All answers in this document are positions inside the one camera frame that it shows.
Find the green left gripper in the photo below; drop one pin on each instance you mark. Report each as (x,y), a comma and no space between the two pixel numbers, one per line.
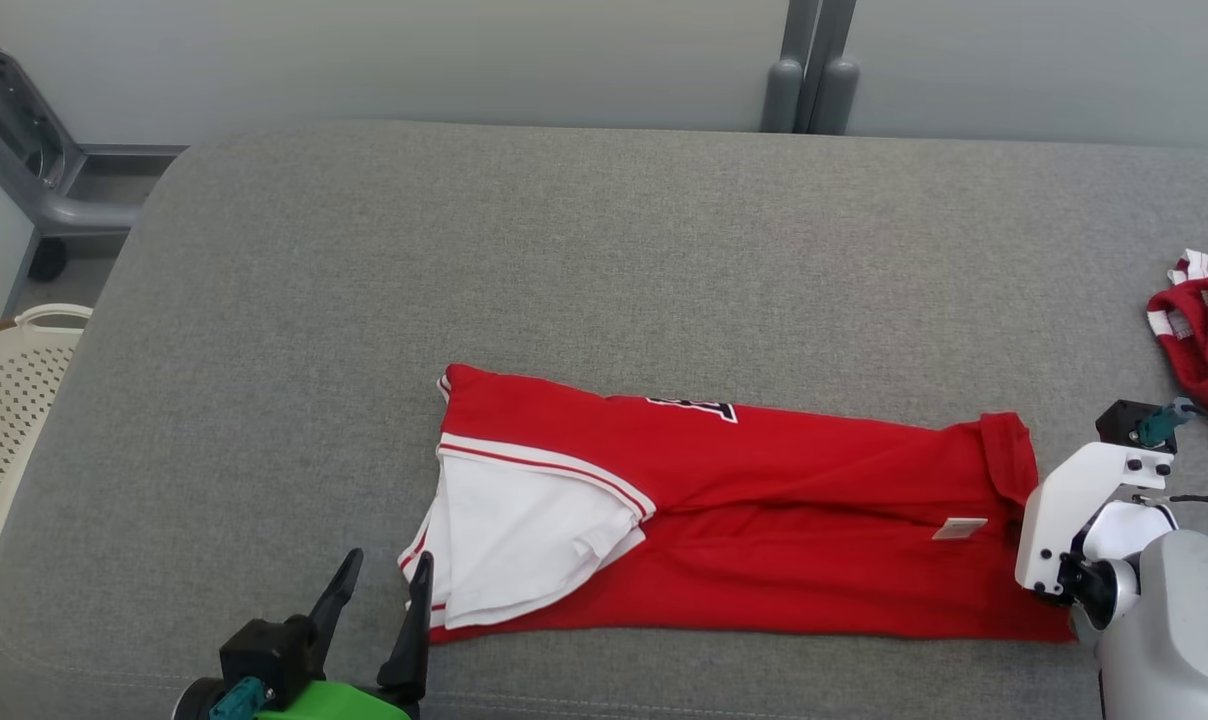
(334,703)

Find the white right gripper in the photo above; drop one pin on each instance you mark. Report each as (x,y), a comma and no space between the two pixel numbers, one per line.
(1064,510)

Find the red shirt with white sleeves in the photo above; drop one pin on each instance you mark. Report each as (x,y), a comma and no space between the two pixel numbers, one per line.
(764,520)

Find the cream perforated laundry basket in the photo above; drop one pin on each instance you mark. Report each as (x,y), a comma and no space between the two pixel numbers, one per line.
(9,420)

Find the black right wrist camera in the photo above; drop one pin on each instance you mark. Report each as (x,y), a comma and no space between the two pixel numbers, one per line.
(1119,425)

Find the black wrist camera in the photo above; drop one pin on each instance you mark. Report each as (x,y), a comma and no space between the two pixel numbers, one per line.
(264,650)
(1119,425)

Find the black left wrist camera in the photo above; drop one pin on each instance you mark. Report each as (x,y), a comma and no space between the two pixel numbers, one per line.
(264,650)

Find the teal right camera connector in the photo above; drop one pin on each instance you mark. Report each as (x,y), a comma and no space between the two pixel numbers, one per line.
(1162,422)

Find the teal camera connector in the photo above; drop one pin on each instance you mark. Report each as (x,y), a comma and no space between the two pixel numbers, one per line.
(1162,422)
(239,698)

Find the teal left camera connector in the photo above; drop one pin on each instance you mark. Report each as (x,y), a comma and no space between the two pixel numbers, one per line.
(239,698)

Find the grey metal frame with caster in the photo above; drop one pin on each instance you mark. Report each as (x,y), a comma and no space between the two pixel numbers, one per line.
(54,190)

